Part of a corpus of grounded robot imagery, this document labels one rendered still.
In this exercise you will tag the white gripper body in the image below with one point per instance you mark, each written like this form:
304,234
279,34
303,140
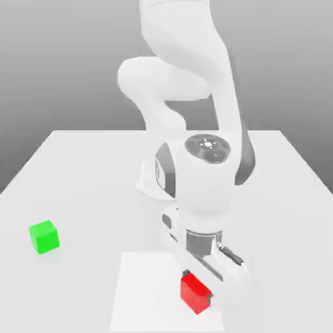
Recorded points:
231,278

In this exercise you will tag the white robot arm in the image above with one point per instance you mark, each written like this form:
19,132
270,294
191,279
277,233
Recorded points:
187,78

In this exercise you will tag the small red cube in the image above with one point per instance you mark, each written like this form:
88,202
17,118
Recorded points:
193,295

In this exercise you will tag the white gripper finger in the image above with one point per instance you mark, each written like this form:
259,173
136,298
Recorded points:
210,298
186,272

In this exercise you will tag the small green cube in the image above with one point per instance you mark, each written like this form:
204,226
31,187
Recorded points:
44,237

